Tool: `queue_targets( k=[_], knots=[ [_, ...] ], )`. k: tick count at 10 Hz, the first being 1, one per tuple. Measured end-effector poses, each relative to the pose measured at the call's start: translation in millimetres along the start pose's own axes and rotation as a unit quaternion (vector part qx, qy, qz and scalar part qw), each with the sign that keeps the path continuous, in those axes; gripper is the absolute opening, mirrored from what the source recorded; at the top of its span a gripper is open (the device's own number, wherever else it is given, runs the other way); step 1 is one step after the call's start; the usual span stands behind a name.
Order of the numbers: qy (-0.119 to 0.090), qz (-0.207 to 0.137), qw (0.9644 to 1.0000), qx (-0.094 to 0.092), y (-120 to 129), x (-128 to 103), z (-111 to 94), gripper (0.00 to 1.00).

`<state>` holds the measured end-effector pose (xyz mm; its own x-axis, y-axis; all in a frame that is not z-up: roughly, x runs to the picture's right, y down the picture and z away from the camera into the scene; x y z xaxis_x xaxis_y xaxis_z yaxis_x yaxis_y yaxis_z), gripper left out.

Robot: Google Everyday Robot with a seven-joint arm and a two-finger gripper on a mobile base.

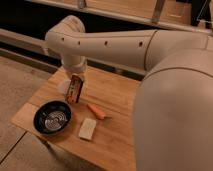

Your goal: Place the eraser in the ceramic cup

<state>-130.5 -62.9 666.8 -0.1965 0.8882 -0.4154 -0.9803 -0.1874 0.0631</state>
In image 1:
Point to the orange black gripper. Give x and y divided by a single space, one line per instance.
74 89

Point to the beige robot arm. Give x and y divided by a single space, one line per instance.
173 107

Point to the white rectangular eraser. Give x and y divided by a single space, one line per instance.
87 128

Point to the orange carrot toy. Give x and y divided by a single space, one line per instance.
96 111

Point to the black bowl with spiral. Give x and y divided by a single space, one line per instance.
52 117

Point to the wooden table board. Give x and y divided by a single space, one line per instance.
111 146

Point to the wooden shelf rail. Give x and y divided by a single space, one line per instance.
168 14

